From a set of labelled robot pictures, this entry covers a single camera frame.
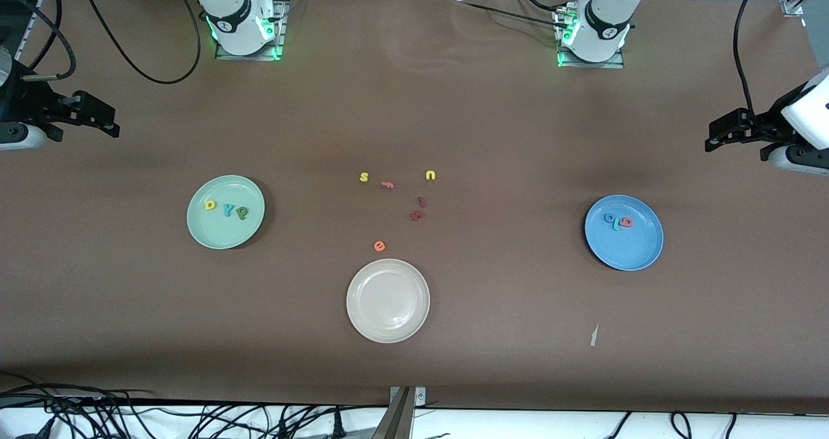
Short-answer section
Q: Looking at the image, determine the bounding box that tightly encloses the blue plate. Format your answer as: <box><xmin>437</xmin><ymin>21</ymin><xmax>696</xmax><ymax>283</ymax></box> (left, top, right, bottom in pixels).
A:
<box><xmin>584</xmin><ymin>194</ymin><xmax>664</xmax><ymax>272</ymax></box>

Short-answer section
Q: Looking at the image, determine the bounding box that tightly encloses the green plate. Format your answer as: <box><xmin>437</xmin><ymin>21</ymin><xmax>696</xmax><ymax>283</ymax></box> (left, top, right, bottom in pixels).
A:
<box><xmin>187</xmin><ymin>175</ymin><xmax>266</xmax><ymax>251</ymax></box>

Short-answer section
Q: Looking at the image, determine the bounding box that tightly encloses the brown table cover sheet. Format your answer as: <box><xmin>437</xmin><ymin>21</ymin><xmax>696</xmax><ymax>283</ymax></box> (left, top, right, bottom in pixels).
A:
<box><xmin>0</xmin><ymin>0</ymin><xmax>829</xmax><ymax>415</ymax></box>

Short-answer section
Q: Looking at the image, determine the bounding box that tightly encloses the beige plate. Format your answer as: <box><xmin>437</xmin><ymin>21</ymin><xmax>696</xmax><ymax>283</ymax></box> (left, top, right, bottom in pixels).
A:
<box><xmin>346</xmin><ymin>258</ymin><xmax>431</xmax><ymax>344</ymax></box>

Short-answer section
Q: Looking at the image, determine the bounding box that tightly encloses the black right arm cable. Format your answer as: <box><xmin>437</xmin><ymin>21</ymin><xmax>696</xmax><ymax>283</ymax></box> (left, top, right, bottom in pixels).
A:
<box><xmin>19</xmin><ymin>0</ymin><xmax>203</xmax><ymax>85</ymax></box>

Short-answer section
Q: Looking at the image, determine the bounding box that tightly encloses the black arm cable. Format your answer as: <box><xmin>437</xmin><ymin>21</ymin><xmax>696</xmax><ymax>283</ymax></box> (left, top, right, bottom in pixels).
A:
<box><xmin>19</xmin><ymin>0</ymin><xmax>203</xmax><ymax>85</ymax></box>
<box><xmin>732</xmin><ymin>0</ymin><xmax>769</xmax><ymax>113</ymax></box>

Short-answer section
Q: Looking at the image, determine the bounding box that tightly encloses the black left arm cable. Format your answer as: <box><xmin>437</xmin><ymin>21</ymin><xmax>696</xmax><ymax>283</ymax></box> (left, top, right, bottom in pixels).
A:
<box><xmin>732</xmin><ymin>0</ymin><xmax>769</xmax><ymax>113</ymax></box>

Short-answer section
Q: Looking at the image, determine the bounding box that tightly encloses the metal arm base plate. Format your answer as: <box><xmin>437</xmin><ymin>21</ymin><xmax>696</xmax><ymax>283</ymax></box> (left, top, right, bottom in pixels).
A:
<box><xmin>556</xmin><ymin>5</ymin><xmax>626</xmax><ymax>69</ymax></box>
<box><xmin>215</xmin><ymin>0</ymin><xmax>286</xmax><ymax>61</ymax></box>

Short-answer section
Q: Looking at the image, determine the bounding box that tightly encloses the black base supply cable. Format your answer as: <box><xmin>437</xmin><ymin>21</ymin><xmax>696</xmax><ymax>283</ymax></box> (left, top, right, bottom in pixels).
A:
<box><xmin>447</xmin><ymin>0</ymin><xmax>571</xmax><ymax>30</ymax></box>

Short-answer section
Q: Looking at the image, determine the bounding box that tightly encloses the black floor cable bundle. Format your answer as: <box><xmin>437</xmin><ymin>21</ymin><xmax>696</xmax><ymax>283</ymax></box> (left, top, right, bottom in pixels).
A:
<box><xmin>0</xmin><ymin>373</ymin><xmax>389</xmax><ymax>439</ymax></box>

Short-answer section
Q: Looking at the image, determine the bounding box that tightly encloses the metal table clamp bracket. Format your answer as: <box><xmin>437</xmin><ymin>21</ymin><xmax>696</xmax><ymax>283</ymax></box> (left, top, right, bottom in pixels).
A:
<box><xmin>389</xmin><ymin>386</ymin><xmax>427</xmax><ymax>407</ymax></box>

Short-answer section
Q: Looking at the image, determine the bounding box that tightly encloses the grey camera mount pole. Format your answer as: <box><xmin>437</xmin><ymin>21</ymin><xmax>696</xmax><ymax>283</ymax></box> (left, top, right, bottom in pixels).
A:
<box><xmin>372</xmin><ymin>387</ymin><xmax>415</xmax><ymax>439</ymax></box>

